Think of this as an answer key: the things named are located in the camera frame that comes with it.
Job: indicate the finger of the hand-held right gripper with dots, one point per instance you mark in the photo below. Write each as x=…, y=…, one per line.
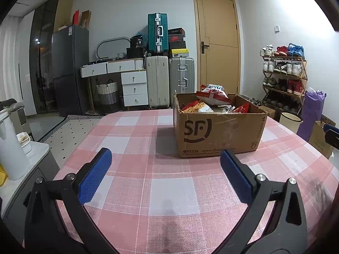
x=329, y=128

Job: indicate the wooden shoe rack with shoes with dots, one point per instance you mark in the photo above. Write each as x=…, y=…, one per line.
x=280, y=68

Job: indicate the white drawer desk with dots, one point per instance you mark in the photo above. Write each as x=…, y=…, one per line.
x=133, y=84

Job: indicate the small brown carton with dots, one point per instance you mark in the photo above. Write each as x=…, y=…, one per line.
x=267, y=111

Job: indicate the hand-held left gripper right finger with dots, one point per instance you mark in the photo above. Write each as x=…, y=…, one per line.
x=237, y=176

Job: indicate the teal suitcase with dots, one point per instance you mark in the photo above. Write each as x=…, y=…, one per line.
x=157, y=31

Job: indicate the red paper bag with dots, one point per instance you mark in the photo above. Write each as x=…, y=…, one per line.
x=76, y=18

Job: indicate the grey refrigerator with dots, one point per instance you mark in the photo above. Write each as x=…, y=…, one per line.
x=70, y=68

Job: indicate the silver suitcase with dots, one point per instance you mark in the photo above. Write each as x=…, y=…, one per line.
x=181, y=78

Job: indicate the black storage box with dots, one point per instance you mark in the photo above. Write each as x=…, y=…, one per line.
x=135, y=53

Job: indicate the tan wooden door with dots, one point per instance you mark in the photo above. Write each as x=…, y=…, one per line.
x=217, y=45

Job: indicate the dark glass cabinet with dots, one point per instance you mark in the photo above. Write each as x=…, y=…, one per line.
x=42, y=58

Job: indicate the brown cardboard box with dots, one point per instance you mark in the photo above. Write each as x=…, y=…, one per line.
x=219, y=135

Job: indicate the brown flat cardboard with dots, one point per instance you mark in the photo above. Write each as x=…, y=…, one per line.
x=86, y=18

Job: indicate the black red-striped shoe box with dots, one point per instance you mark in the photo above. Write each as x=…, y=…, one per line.
x=175, y=31

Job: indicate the white curtain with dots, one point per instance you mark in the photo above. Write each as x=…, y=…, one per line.
x=10, y=58

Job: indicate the black labelled bag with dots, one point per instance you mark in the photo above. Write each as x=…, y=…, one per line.
x=136, y=41

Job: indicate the cream trash bin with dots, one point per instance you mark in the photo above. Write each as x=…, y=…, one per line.
x=290, y=123

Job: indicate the black white dotted rug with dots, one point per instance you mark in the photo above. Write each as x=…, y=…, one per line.
x=68, y=129

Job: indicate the printed cardboard carton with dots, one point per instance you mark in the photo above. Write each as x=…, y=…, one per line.
x=319, y=140

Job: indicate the white red snack packet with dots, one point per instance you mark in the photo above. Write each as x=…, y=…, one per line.
x=214, y=95

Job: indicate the pile of sneakers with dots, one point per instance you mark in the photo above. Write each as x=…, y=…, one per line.
x=255, y=102

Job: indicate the red white shoe box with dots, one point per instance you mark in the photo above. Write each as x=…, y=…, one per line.
x=176, y=39

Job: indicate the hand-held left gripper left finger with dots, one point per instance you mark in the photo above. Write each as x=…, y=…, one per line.
x=95, y=174

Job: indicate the yellow black shoe box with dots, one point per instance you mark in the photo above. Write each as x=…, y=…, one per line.
x=179, y=53

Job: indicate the red corn chips bag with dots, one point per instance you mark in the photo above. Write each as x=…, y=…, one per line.
x=242, y=108

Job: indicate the white food bowl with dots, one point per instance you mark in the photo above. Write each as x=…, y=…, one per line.
x=24, y=140

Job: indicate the grey white side table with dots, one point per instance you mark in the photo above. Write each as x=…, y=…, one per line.
x=37, y=169

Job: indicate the yellow object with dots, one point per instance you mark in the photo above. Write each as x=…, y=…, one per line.
x=2, y=174

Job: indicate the beige suitcase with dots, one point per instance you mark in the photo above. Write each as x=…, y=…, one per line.
x=157, y=80

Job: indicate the woven laundry basket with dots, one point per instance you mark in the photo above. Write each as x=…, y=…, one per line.
x=107, y=92

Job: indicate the pink checked tablecloth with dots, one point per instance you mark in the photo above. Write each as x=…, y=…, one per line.
x=159, y=190

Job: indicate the orange noodle snack packet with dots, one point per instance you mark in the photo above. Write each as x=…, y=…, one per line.
x=197, y=107

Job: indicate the white kettle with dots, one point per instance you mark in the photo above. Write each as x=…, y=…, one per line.
x=10, y=148

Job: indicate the purple bag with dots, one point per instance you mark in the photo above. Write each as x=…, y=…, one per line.
x=311, y=111

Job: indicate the oval mirror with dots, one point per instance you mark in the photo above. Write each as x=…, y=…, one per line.
x=111, y=49

